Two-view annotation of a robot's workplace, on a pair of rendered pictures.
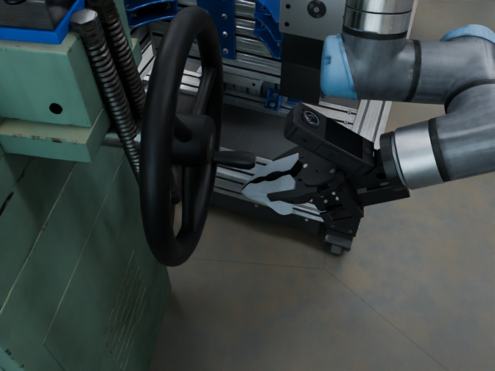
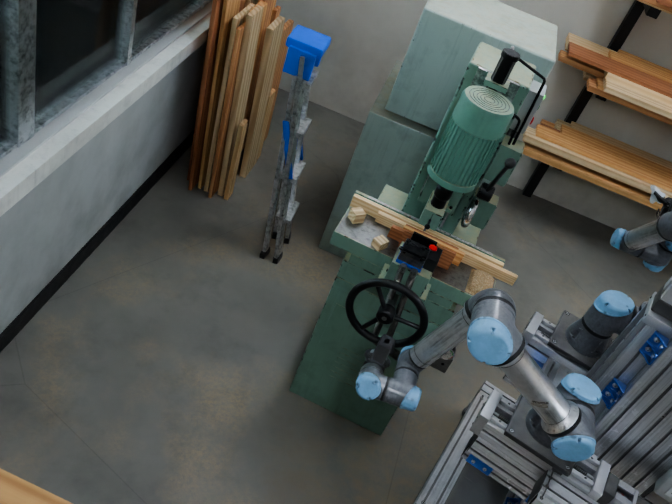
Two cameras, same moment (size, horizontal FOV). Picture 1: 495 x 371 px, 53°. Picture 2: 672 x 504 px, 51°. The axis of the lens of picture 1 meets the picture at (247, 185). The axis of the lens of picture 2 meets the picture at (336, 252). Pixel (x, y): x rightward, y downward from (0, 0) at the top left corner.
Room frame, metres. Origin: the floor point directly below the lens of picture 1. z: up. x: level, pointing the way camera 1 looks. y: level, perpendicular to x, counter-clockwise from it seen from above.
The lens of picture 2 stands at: (0.07, -1.67, 2.42)
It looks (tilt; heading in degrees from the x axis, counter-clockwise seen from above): 39 degrees down; 87
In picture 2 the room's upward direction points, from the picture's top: 22 degrees clockwise
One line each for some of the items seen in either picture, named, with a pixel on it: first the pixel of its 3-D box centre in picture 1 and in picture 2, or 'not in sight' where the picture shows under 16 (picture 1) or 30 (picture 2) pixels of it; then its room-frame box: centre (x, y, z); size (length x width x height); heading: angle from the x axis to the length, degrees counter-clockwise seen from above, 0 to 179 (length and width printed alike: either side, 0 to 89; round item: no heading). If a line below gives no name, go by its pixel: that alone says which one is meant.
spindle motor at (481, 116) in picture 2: not in sight; (469, 140); (0.45, 0.40, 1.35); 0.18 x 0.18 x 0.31
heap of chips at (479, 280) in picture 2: not in sight; (482, 281); (0.70, 0.28, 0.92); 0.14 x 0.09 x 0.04; 81
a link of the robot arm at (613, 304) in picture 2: not in sight; (610, 312); (1.15, 0.28, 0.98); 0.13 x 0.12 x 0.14; 174
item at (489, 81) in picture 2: not in sight; (500, 75); (0.47, 0.54, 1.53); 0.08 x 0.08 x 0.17; 81
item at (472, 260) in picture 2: not in sight; (445, 247); (0.55, 0.39, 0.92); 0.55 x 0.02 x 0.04; 171
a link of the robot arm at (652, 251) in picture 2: not in sight; (655, 254); (1.28, 0.53, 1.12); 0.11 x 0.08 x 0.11; 174
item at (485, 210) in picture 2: not in sight; (480, 208); (0.64, 0.56, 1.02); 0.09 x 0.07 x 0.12; 171
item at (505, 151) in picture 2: not in sight; (504, 160); (0.64, 0.59, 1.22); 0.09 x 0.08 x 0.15; 81
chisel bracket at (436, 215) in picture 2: not in sight; (434, 212); (0.46, 0.42, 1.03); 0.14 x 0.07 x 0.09; 81
